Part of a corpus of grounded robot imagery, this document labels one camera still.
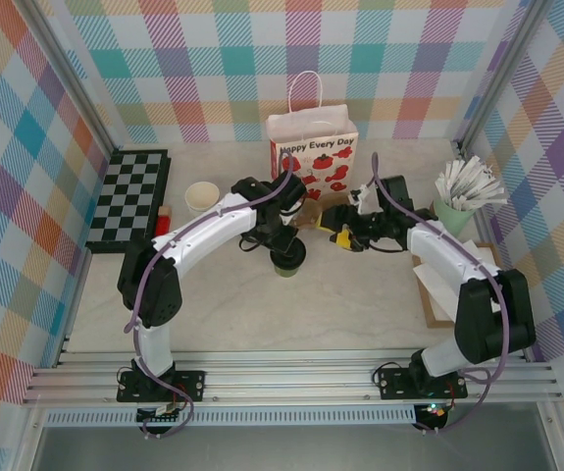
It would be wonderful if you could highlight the black plastic cup lid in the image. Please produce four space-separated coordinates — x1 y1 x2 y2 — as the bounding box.
269 239 308 270

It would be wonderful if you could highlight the white red printed paper bag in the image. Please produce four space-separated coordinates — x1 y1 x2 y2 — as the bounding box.
267 71 360 202

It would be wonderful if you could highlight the stack of green paper cups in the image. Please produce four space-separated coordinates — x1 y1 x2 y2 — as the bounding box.
184 181 222 220

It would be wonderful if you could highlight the mint green holder cup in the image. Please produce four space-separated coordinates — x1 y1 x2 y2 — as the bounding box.
432 188 474 241

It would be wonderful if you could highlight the white wrapped straws bundle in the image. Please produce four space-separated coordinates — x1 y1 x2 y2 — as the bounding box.
434 156 508 213

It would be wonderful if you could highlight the red block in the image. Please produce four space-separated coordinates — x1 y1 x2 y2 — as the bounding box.
155 205 173 236

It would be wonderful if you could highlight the black grey chessboard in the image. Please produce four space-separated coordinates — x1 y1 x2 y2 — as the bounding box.
84 149 173 255

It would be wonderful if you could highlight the right small circuit board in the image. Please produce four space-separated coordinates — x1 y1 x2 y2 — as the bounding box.
416 401 449 422

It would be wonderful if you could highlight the small circuit board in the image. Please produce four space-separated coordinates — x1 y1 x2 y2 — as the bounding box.
416 401 449 422
136 404 184 424

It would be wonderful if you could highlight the left small circuit board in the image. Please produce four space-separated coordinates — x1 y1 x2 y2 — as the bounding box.
136 404 184 424

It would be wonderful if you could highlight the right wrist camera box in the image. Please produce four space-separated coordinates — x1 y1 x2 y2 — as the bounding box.
348 183 375 213

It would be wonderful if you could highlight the aluminium rail frame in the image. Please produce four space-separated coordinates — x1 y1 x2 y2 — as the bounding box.
21 347 564 407

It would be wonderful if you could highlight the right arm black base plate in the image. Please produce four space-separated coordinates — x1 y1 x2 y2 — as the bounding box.
375 367 469 401

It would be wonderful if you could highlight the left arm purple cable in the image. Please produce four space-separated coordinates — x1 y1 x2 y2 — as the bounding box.
123 169 293 441

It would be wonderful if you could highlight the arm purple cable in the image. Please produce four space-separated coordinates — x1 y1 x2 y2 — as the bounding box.
123 169 293 441
370 152 513 434

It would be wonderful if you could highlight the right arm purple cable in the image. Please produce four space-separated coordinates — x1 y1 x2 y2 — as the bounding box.
370 152 513 434

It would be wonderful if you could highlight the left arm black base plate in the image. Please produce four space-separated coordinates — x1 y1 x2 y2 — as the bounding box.
117 370 207 403

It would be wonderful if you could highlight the slotted grey cable duct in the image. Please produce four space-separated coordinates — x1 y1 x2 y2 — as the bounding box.
43 410 418 427

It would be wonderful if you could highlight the right aluminium corner post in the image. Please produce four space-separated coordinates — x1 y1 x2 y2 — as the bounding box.
450 0 555 153

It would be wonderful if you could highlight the aluminium corner post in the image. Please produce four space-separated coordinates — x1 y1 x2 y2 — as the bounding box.
450 0 555 153
16 0 117 154

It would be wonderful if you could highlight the left aluminium corner post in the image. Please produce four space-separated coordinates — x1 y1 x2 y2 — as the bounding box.
16 0 117 154

